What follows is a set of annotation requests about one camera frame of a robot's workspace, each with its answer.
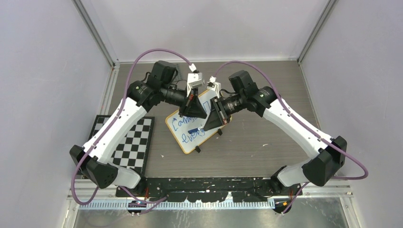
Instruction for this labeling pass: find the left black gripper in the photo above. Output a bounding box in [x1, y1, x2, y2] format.
[161, 83, 207, 118]

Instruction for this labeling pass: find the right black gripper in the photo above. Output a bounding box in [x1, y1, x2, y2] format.
[204, 92, 246, 130]

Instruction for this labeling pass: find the yellow framed whiteboard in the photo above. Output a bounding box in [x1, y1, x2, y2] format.
[165, 110, 223, 154]

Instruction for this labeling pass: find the metal wire whiteboard stand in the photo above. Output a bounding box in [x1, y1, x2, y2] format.
[194, 128, 223, 153]

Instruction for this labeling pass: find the black white checkerboard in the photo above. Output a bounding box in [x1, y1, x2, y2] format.
[88, 115, 155, 177]

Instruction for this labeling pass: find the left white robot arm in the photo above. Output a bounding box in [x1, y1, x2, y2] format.
[69, 61, 207, 197]

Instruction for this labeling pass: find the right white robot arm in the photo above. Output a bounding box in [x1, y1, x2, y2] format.
[203, 70, 347, 195]

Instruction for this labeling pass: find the grey studded baseplate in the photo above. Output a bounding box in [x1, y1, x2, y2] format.
[173, 63, 183, 83]

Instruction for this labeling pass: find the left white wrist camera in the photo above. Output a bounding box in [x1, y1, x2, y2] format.
[186, 64, 204, 96]

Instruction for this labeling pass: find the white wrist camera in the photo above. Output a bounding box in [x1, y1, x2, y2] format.
[186, 64, 204, 96]
[206, 76, 221, 94]

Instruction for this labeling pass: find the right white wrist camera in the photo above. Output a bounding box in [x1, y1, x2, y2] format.
[206, 76, 221, 94]

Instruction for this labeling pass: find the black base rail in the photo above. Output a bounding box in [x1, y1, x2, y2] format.
[116, 177, 300, 203]

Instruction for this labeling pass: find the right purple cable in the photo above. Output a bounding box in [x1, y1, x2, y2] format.
[210, 60, 369, 215]

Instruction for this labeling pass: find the purple cable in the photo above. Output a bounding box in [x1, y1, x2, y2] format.
[70, 48, 197, 215]
[210, 60, 369, 215]

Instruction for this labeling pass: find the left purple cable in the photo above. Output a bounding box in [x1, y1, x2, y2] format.
[70, 48, 197, 215]

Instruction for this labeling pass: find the white slotted cable duct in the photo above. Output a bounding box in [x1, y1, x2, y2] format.
[80, 199, 275, 210]

